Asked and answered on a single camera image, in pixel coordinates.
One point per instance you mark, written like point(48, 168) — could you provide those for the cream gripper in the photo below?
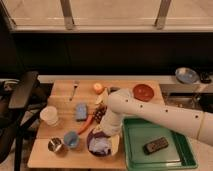
point(114, 144)

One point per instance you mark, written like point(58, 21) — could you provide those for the light blue towel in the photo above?
point(100, 146)

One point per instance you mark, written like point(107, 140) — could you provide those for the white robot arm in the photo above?
point(192, 123)

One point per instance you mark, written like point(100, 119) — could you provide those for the purple bowl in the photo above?
point(95, 133)

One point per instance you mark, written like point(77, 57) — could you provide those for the red bowl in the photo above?
point(143, 92)

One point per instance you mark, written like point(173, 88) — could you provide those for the green plastic tray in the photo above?
point(138, 132)

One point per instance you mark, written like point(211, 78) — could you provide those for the bunch of dark grapes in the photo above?
point(99, 113)

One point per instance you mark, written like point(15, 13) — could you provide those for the dark brown sponge block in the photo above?
point(155, 145)

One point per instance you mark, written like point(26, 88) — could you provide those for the peeled banana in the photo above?
point(102, 98)

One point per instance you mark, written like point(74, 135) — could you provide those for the small blue cup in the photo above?
point(71, 139)

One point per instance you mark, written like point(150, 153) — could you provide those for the blue sponge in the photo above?
point(81, 112)

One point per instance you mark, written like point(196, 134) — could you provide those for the orange fruit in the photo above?
point(98, 88)

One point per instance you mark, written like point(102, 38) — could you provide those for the small metal cup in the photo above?
point(55, 145)

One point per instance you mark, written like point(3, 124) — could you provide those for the silver fork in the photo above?
point(75, 86)

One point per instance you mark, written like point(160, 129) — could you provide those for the white plastic cup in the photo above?
point(49, 115)

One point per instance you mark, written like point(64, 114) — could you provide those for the blue grey plate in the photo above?
point(186, 75)

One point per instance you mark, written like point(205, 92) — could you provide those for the black office chair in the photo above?
point(19, 109)

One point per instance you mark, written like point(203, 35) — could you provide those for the dark object on counter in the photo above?
point(205, 78)

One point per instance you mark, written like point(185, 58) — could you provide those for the black handled peeler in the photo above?
point(113, 89)

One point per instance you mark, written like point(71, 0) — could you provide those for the window frame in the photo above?
point(108, 16)

